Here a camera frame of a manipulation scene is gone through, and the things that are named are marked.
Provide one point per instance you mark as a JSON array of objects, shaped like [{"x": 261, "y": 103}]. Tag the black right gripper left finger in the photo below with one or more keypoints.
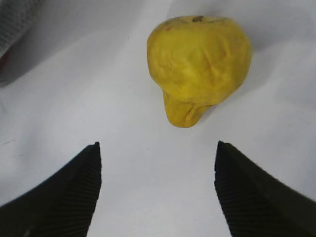
[{"x": 61, "y": 206}]

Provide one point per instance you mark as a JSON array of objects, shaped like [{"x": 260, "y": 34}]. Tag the yellow pear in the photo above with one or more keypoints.
[{"x": 198, "y": 61}]

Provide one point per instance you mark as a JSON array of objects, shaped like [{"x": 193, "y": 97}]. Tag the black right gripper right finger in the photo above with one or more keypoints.
[{"x": 254, "y": 203}]

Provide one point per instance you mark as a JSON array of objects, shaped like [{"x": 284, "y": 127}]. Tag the navy blue lunch bag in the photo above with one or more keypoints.
[{"x": 16, "y": 17}]

